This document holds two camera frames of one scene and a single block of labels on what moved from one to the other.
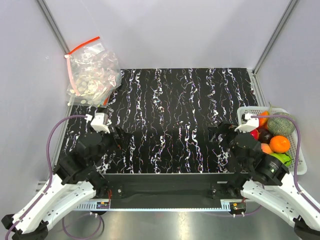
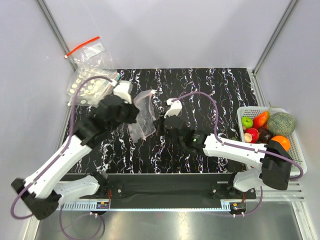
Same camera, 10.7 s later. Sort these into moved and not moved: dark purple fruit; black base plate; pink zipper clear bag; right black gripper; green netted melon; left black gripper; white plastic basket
Moved: left black gripper; right black gripper; pink zipper clear bag
Not moved: green netted melon; white plastic basket; dark purple fruit; black base plate
